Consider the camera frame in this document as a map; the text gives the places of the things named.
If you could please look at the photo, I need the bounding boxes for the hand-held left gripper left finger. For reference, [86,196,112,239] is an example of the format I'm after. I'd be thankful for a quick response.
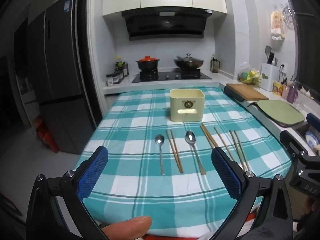
[26,146,109,240]

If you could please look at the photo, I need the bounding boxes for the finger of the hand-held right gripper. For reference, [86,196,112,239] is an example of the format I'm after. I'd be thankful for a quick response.
[306,112,320,131]
[279,129,307,159]

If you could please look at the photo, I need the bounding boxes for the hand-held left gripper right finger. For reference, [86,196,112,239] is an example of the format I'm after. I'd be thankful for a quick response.
[211,146,294,240]

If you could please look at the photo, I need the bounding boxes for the spoon with gold handle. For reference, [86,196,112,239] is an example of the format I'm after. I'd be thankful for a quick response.
[184,131,207,176]

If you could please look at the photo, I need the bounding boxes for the silver spoon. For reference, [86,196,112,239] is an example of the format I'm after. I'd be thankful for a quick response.
[154,134,166,176]

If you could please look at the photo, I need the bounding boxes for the cream utensil holder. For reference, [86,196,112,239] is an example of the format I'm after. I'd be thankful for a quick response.
[169,88,205,123]

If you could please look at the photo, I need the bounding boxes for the blue white bowl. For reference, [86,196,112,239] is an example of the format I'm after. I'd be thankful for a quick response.
[305,130,320,150]

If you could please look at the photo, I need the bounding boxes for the garlic bulbs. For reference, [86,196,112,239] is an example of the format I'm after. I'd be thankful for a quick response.
[300,86,314,99]

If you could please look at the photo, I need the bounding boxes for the green cutting mat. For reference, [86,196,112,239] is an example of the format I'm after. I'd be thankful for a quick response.
[247,99,306,128]

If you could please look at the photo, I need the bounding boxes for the purple cup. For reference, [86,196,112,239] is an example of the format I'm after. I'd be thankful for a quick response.
[287,86,298,103]

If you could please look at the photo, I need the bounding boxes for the teal checked tablecloth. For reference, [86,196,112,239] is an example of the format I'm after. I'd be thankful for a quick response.
[75,86,293,238]

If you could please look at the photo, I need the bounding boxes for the yellow box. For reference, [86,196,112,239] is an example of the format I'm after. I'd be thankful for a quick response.
[272,81,284,96]

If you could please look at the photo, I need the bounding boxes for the red plastic container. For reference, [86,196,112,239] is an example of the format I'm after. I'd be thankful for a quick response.
[35,116,59,153]

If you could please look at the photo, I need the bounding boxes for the white knife block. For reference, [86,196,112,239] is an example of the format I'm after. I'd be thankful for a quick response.
[261,62,279,92]

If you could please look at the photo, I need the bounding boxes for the wooden cutting board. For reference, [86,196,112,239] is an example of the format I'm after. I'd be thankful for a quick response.
[226,82,269,101]

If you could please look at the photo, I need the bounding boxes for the black tray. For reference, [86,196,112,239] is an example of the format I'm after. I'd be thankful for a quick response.
[223,85,247,102]

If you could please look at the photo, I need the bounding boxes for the plastic bag with produce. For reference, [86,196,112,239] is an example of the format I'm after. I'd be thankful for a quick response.
[236,62,262,87]

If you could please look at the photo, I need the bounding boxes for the dark grey refrigerator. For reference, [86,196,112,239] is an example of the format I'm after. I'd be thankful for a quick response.
[27,0,97,155]

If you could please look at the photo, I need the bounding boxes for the hanging plastic bag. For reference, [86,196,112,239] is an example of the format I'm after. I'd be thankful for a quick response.
[271,9,286,36]

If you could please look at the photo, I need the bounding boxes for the glass jug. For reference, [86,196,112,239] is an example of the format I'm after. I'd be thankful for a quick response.
[210,54,221,73]

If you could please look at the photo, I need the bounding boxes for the black gas hob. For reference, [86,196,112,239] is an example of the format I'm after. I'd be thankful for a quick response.
[132,70,212,83]

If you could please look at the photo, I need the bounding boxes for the wok with glass lid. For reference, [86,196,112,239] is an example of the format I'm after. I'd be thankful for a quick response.
[174,53,204,70]

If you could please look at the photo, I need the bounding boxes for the black clay pot red lid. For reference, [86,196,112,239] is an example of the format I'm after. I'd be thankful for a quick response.
[136,56,160,72]

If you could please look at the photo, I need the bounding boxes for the black range hood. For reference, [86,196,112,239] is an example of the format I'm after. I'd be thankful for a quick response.
[121,8,213,41]

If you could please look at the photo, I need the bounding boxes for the wire hanger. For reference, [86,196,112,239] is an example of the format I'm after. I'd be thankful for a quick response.
[280,4,295,24]

